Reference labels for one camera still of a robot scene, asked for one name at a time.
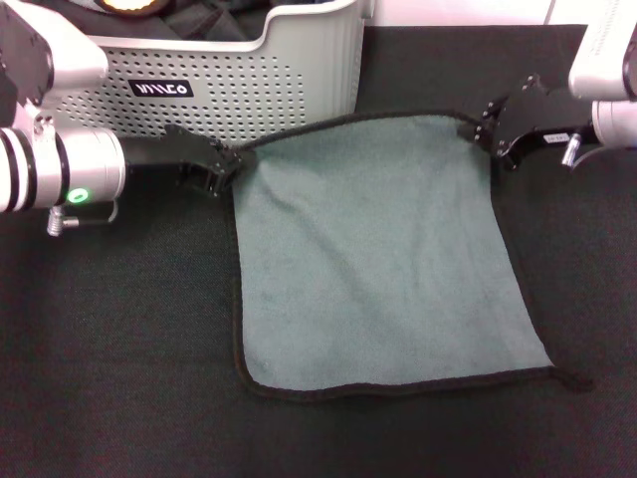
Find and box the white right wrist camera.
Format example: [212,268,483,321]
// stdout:
[566,0,637,104]

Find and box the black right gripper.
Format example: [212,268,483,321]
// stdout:
[457,73,594,171]

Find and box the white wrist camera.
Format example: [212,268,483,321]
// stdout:
[0,0,110,128]
[566,0,637,104]

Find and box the dark cloth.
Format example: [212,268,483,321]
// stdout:
[74,0,280,44]

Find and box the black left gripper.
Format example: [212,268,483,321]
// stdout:
[121,123,246,199]

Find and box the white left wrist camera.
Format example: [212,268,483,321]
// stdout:
[0,0,110,128]

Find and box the yellow and grey towel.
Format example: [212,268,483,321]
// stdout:
[229,108,594,402]

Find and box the left gripper cable with plug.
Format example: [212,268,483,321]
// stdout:
[46,198,120,237]

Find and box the gripper cable with plug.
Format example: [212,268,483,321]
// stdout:
[560,129,606,173]
[46,198,120,237]

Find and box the right gripper cable with plug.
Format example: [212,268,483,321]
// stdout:
[560,129,606,173]

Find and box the grey perforated plastic storage box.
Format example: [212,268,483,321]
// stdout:
[82,0,373,151]

